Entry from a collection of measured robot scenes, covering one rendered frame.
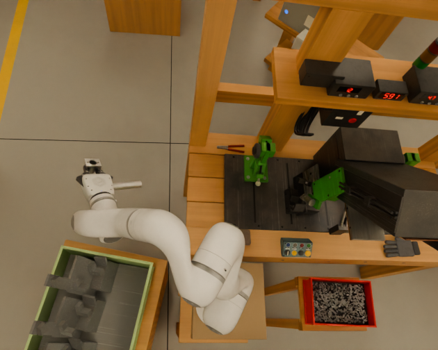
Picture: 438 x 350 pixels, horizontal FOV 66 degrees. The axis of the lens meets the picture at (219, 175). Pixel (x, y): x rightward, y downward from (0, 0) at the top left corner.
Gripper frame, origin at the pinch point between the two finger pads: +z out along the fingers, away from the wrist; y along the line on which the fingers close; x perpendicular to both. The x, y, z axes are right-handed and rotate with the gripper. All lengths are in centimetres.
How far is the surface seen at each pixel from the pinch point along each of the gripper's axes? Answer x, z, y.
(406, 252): -4, -66, -145
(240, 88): -33, 20, -66
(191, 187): 22, 8, -58
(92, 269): 46.9, -15.9, -6.5
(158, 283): 54, -26, -37
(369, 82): -67, -22, -83
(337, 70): -66, -15, -71
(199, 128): -5, 23, -57
